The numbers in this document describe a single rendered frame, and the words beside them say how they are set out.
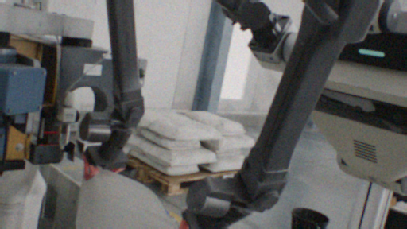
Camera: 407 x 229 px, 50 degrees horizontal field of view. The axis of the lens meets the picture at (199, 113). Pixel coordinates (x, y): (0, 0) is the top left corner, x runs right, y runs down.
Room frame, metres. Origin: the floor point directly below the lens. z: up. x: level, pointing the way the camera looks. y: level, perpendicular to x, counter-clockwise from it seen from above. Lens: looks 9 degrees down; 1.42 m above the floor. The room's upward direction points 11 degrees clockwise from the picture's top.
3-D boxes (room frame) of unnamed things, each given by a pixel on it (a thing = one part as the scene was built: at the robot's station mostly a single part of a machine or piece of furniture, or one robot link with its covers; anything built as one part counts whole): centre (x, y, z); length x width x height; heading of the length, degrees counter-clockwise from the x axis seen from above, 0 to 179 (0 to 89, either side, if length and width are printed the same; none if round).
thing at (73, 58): (1.35, 0.41, 1.21); 0.30 x 0.25 x 0.30; 46
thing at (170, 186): (4.49, 0.05, 0.07); 1.20 x 0.82 x 0.14; 138
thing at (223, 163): (4.57, -0.32, 0.20); 0.67 x 0.43 x 0.15; 136
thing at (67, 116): (1.15, 0.35, 1.14); 0.05 x 0.04 x 0.16; 136
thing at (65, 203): (1.86, 0.55, 0.54); 1.05 x 0.02 x 0.41; 46
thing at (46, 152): (1.18, 0.41, 1.04); 0.08 x 0.06 x 0.05; 136
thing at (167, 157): (4.13, 0.10, 0.32); 0.66 x 0.43 x 0.15; 138
